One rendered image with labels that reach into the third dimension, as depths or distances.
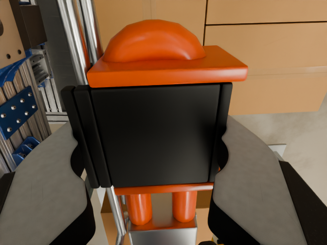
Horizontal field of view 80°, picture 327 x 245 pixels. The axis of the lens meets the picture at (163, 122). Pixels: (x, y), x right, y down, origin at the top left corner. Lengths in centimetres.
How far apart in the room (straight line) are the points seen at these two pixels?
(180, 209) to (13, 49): 42
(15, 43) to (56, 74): 83
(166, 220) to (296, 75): 94
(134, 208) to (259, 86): 88
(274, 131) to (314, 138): 41
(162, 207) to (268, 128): 175
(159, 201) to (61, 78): 117
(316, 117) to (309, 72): 104
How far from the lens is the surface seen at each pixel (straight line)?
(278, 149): 210
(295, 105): 114
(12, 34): 50
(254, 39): 91
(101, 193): 124
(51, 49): 128
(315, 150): 236
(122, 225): 18
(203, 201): 75
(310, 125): 212
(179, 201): 17
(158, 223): 20
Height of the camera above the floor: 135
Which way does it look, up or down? 58 degrees down
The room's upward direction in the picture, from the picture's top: 174 degrees clockwise
